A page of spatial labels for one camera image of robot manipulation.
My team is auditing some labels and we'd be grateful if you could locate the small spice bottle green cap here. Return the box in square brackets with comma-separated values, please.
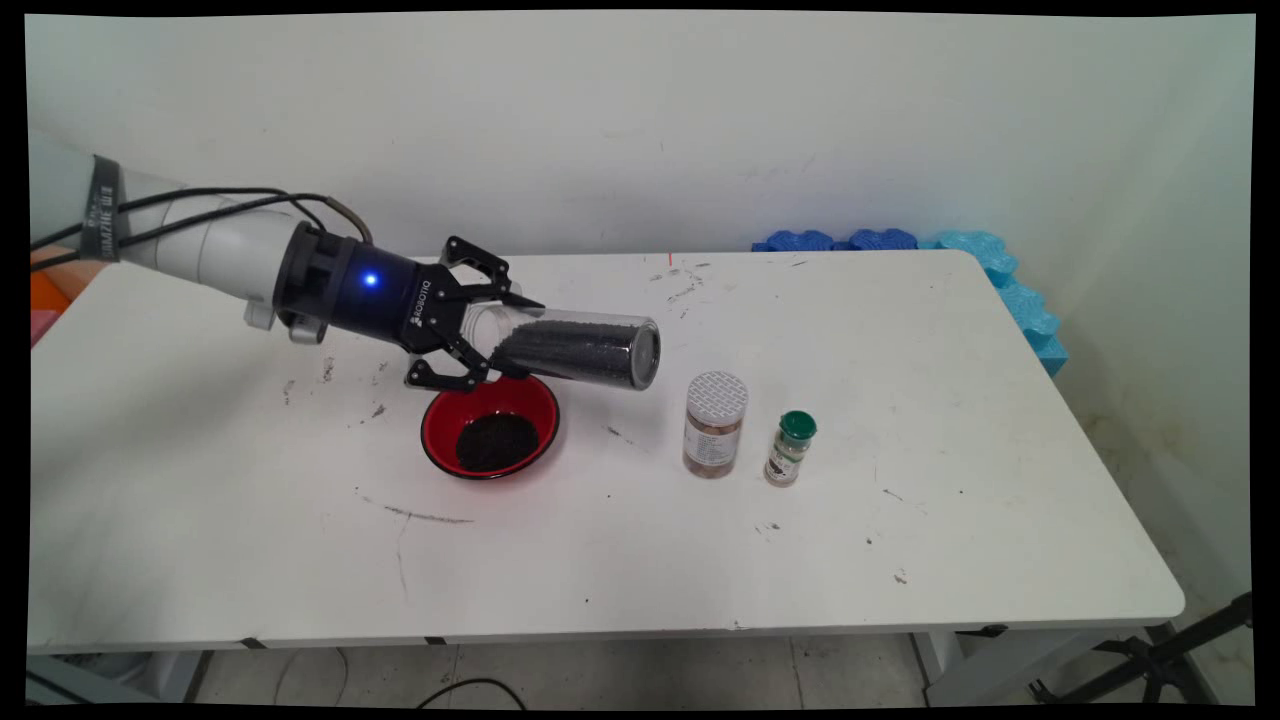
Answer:
[763, 410, 818, 488]

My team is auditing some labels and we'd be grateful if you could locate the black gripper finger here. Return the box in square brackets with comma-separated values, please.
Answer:
[403, 335, 496, 393]
[440, 236, 547, 313]

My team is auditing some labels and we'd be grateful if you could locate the light blue foam mat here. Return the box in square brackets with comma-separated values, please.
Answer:
[920, 230, 1069, 379]

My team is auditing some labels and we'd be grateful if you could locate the white table leg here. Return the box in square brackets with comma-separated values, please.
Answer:
[910, 630, 1181, 706]

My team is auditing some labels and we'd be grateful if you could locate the black cable with metal connector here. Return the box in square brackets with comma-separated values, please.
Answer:
[28, 194, 375, 271]

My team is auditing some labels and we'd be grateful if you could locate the black camera cable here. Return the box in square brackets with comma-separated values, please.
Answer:
[28, 186, 331, 256]

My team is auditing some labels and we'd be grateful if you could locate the pile of black seeds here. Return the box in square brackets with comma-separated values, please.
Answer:
[456, 413, 541, 474]

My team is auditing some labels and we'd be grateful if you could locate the clear jar of black seeds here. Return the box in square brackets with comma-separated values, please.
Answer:
[462, 300, 662, 391]

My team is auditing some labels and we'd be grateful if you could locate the red bowl with black rim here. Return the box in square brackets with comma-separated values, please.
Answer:
[420, 373, 561, 481]

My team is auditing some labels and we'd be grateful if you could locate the spice jar with white lid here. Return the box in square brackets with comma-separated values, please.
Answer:
[683, 371, 750, 480]

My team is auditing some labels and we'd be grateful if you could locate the black velcro strap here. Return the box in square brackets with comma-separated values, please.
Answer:
[82, 155, 126, 263]

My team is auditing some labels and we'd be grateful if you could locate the black cable loop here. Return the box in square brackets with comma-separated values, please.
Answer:
[415, 678, 526, 709]

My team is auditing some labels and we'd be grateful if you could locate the orange box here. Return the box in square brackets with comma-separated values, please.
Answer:
[30, 272, 73, 321]

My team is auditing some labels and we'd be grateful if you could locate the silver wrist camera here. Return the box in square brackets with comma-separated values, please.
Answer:
[243, 300, 326, 346]

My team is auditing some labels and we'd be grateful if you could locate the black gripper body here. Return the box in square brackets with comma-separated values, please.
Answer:
[275, 222, 465, 353]

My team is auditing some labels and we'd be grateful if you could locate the black tripod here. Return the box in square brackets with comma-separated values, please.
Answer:
[1030, 592, 1253, 706]

